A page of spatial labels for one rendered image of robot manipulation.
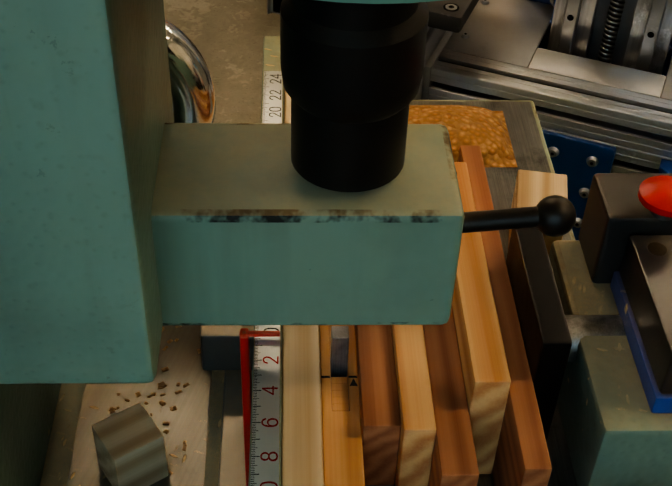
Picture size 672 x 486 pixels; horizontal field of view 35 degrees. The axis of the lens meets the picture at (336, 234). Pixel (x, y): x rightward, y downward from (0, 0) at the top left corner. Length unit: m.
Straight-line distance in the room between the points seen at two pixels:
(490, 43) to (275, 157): 0.79
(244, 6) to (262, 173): 2.31
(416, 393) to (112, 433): 0.22
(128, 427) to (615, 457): 0.29
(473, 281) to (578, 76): 0.67
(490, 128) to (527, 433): 0.32
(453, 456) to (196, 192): 0.18
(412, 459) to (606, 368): 0.11
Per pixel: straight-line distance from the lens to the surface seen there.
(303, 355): 0.56
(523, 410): 0.52
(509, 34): 1.27
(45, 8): 0.36
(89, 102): 0.38
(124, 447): 0.66
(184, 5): 2.79
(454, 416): 0.53
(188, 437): 0.71
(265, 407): 0.53
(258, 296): 0.48
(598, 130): 1.19
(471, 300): 0.56
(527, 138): 0.80
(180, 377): 0.75
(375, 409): 0.53
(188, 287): 0.48
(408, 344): 0.56
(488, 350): 0.53
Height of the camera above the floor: 1.36
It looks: 41 degrees down
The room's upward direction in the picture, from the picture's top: 2 degrees clockwise
